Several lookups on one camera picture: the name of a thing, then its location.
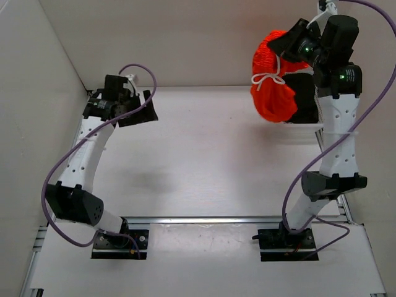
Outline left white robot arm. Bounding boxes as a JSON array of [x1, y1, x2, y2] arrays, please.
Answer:
[[45, 74, 158, 248]]

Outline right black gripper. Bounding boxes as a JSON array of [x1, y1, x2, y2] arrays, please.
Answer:
[[268, 19, 329, 69]]

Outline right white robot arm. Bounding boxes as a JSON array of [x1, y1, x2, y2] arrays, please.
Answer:
[[268, 15, 368, 248]]

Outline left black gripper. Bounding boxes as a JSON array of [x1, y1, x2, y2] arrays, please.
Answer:
[[118, 90, 158, 127]]

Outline orange shorts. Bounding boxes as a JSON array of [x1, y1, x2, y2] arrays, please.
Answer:
[[250, 30, 309, 123]]

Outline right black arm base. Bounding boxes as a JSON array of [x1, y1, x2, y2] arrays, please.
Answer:
[[252, 228, 319, 262]]

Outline white plastic basket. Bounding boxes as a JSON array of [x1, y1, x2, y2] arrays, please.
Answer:
[[276, 123, 323, 145]]

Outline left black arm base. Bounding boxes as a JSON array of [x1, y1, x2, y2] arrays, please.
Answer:
[[91, 225, 149, 260]]

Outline aluminium frame rail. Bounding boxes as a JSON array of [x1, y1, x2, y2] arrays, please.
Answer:
[[18, 89, 387, 297]]

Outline black shorts in basket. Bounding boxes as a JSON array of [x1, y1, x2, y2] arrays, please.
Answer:
[[283, 73, 319, 124]]

